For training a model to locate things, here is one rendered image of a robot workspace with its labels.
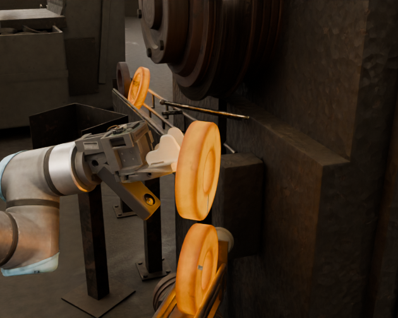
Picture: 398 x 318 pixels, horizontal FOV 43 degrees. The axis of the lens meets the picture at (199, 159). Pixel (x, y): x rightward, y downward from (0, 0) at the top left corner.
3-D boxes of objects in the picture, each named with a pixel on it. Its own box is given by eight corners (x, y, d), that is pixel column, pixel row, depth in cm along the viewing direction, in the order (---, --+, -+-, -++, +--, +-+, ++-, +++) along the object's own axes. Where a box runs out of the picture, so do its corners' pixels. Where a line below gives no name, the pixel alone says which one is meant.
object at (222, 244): (226, 291, 97) (229, 240, 94) (225, 293, 96) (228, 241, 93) (189, 284, 99) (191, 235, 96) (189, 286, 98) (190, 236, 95)
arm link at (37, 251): (-23, 277, 81) (-19, 202, 85) (32, 278, 91) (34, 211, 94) (18, 273, 77) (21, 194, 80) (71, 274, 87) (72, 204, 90)
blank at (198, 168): (223, 115, 84) (204, 112, 85) (198, 135, 70) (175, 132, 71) (218, 200, 89) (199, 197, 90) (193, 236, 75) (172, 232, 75)
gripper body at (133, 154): (131, 132, 77) (66, 146, 81) (148, 183, 79) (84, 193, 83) (150, 118, 83) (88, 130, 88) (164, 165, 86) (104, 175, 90)
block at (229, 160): (249, 238, 125) (253, 148, 116) (263, 255, 118) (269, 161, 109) (210, 245, 122) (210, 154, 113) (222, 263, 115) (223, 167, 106)
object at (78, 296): (91, 269, 209) (75, 102, 182) (138, 292, 195) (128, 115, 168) (52, 293, 194) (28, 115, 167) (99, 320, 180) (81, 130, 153)
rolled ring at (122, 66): (122, 63, 220) (129, 62, 221) (115, 61, 237) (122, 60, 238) (125, 105, 225) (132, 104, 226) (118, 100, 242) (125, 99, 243)
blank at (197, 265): (210, 315, 92) (192, 312, 93) (222, 233, 96) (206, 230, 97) (188, 317, 78) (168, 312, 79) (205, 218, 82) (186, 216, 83)
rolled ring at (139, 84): (124, 112, 220) (131, 114, 221) (137, 103, 203) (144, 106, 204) (132, 72, 223) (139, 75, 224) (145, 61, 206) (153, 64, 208)
